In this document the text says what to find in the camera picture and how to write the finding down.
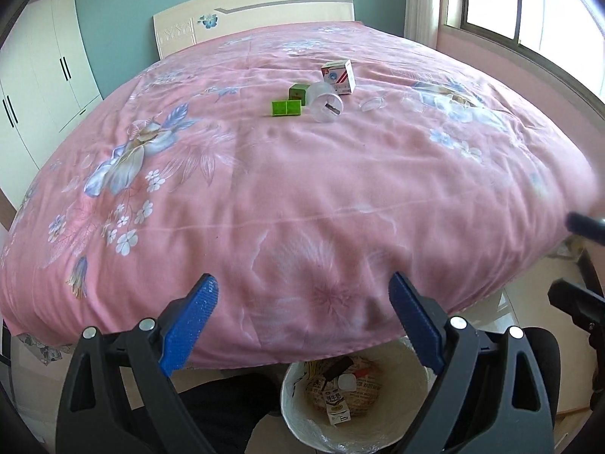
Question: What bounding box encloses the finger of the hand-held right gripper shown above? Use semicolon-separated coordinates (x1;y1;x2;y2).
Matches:
566;212;605;241
547;278;605;341

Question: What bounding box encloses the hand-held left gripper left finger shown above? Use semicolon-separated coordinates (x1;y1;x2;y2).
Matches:
56;273;220;454

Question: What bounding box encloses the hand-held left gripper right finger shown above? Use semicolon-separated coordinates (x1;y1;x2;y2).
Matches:
388;271;559;454

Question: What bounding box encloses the black cylinder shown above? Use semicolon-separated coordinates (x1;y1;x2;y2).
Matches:
323;358;355;382

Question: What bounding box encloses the small white milk carton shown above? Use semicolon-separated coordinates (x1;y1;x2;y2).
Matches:
323;389;352;427

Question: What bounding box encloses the white round waste bin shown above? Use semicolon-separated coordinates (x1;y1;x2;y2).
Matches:
280;337;438;454

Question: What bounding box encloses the grey floral bed sheet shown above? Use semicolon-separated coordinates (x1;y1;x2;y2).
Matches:
16;331;73;366

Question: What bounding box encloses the pink floral blanket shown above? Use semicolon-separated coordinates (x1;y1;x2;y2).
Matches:
0;21;602;370

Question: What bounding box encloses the window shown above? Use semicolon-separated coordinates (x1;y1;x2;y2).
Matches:
439;0;605;101

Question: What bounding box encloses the clear plastic cup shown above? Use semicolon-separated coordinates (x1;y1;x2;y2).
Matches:
305;82;344;124

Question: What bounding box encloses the flat green box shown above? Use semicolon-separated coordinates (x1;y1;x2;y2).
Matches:
271;99;303;117

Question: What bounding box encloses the white box with red stripes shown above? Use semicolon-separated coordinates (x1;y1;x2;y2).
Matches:
321;59;357;96

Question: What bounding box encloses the cream curtain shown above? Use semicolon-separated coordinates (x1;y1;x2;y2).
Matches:
402;0;443;51

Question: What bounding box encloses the white wardrobe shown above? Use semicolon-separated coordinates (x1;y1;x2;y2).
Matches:
0;0;104;186

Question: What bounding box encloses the white bed headboard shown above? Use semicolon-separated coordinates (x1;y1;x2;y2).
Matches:
152;0;356;62

